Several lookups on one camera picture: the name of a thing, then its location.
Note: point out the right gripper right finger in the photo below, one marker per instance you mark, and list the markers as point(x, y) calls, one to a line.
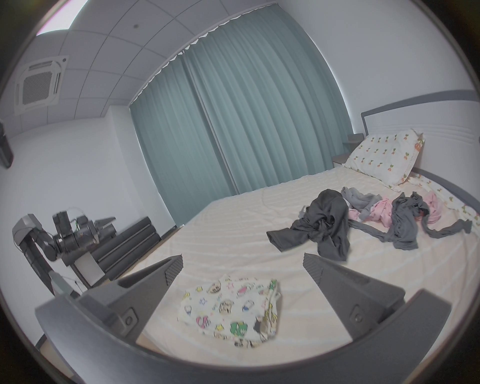
point(375, 303)

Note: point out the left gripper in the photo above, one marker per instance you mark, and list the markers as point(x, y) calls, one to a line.
point(84, 236)

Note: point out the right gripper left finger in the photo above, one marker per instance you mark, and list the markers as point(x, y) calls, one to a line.
point(112, 307)

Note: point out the white printed pyjama top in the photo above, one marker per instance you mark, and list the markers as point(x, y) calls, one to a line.
point(232, 311)

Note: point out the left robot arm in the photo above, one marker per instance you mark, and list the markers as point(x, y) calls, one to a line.
point(33, 243)

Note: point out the bed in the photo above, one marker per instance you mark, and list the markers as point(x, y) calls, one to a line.
point(243, 232)

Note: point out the black chest of drawers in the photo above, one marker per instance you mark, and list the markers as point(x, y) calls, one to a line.
point(127, 243)

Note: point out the dark grey garment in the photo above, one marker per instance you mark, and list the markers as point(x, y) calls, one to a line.
point(405, 221)

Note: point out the pink garment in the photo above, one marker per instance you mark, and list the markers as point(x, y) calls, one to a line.
point(380, 212)

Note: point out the black garment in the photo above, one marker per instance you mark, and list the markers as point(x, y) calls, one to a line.
point(326, 221)

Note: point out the light grey garment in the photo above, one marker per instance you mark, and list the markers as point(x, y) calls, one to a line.
point(358, 198)

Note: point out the white printed pillow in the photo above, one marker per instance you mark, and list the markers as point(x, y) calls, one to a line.
point(382, 157)

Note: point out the grey bedside table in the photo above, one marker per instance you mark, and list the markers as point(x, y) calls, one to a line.
point(347, 153)

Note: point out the white ceiling air conditioner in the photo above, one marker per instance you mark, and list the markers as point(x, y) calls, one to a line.
point(39, 84)

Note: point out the blue-green curtain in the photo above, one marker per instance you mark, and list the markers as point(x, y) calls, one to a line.
point(243, 112)

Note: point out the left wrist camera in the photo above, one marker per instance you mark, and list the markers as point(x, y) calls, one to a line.
point(61, 222)

